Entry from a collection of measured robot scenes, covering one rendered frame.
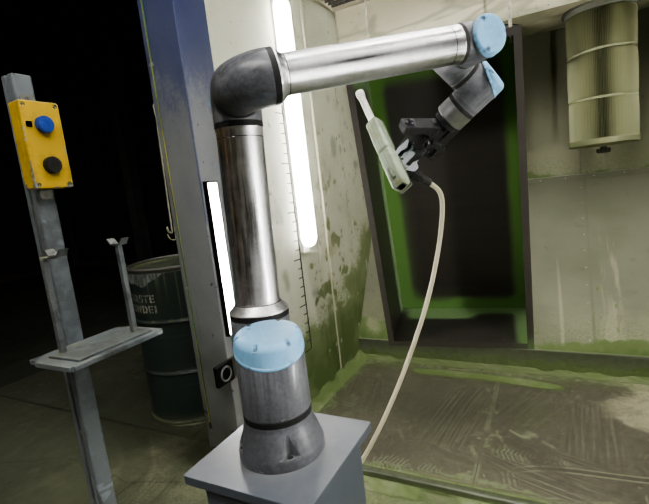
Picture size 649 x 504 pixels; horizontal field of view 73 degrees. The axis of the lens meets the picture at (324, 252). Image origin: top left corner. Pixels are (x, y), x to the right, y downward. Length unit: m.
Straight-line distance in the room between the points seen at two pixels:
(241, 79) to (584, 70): 2.18
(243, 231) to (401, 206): 1.22
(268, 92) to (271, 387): 0.59
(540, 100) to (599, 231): 0.89
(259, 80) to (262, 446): 0.74
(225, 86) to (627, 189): 2.60
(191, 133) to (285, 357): 1.11
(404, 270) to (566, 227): 1.17
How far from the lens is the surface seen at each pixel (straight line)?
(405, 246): 2.20
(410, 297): 2.32
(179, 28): 1.89
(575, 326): 2.82
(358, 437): 1.07
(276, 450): 0.98
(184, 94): 1.83
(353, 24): 3.11
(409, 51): 1.06
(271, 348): 0.90
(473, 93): 1.29
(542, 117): 3.19
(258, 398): 0.94
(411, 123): 1.30
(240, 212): 1.04
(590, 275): 2.92
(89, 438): 1.79
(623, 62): 2.85
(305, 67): 0.97
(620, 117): 2.81
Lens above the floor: 1.20
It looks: 8 degrees down
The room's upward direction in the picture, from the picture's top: 7 degrees counter-clockwise
